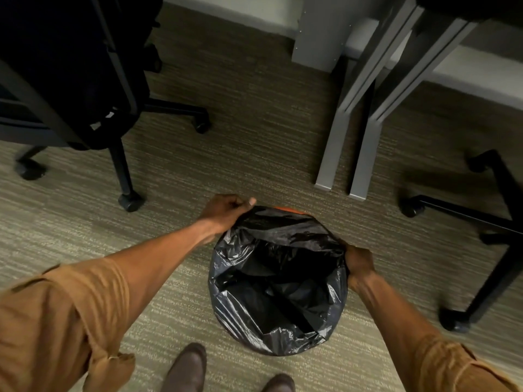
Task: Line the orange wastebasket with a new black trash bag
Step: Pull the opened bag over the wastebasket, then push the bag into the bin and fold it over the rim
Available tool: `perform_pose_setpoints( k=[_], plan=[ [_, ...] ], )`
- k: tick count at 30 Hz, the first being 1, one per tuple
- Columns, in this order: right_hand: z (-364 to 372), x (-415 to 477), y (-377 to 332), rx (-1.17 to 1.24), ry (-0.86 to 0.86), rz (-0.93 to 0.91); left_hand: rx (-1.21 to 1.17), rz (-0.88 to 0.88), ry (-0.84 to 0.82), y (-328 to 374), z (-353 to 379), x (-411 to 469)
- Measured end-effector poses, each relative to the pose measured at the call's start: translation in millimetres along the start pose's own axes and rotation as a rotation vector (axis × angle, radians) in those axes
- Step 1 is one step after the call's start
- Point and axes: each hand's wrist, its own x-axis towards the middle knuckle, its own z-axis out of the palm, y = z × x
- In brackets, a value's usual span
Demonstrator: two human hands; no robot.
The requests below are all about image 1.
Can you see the person's right hand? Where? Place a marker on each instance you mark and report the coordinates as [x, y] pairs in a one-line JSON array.
[[360, 267]]

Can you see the person's left hand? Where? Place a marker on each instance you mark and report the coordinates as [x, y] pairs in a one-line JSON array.
[[222, 216]]

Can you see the black plastic bag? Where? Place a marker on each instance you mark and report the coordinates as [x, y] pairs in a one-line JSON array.
[[245, 257]]

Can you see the orange waste bin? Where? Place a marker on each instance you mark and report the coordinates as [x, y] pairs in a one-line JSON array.
[[291, 209]]

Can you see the person's left forearm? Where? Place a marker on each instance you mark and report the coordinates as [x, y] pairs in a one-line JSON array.
[[163, 261]]

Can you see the person's right forearm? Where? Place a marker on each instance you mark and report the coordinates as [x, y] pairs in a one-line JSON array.
[[388, 314]]

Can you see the grey metal desk leg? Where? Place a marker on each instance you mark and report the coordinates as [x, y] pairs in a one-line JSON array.
[[363, 167], [333, 151]]

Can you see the brown right sleeve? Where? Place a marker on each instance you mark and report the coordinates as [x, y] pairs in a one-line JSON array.
[[457, 371]]

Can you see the brown sleeve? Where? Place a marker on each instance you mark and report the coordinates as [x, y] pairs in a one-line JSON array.
[[457, 371], [53, 322]]

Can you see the brown leather right shoe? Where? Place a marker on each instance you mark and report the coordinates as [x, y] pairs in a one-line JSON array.
[[278, 384]]

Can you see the brown leather shoe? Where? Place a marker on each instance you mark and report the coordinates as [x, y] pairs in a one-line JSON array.
[[186, 369], [278, 384]]

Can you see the black office chair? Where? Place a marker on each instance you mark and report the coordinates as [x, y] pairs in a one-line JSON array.
[[502, 224], [61, 57]]

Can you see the brown leather left shoe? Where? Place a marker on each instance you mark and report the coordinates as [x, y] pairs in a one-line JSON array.
[[186, 369]]

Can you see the brown left sleeve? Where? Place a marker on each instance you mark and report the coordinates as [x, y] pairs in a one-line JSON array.
[[53, 322]]

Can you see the grey metal box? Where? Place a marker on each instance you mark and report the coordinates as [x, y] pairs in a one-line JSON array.
[[314, 32]]

